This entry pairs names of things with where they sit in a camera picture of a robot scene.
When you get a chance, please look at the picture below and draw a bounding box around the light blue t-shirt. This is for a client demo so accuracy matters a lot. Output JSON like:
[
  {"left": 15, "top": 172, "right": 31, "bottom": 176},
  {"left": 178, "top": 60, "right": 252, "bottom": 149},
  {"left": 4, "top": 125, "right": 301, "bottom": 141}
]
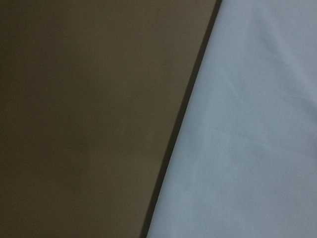
[{"left": 148, "top": 0, "right": 317, "bottom": 238}]

